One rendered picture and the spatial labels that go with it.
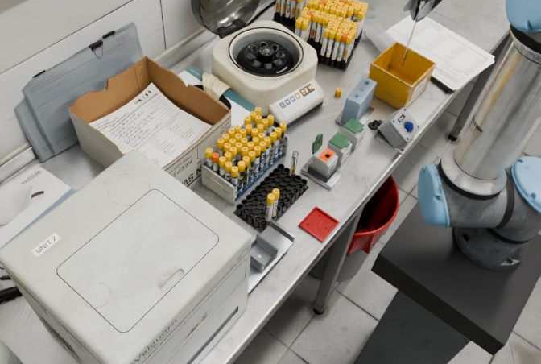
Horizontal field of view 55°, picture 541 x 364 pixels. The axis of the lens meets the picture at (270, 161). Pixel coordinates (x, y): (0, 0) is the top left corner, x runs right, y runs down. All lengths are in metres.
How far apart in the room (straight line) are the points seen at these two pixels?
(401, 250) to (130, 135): 0.67
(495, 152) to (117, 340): 0.64
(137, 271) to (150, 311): 0.07
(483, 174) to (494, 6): 1.15
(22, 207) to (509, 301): 1.02
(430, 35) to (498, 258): 0.83
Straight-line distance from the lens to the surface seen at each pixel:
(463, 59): 1.72
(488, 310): 1.16
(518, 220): 1.06
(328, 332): 2.05
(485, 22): 1.93
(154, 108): 1.34
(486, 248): 1.16
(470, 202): 0.97
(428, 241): 1.17
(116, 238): 0.85
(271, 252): 1.11
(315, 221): 1.22
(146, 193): 0.89
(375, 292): 2.16
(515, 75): 0.84
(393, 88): 1.46
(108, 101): 1.34
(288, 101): 1.38
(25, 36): 1.20
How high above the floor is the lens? 1.89
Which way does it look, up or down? 51 degrees down
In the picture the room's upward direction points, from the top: 6 degrees clockwise
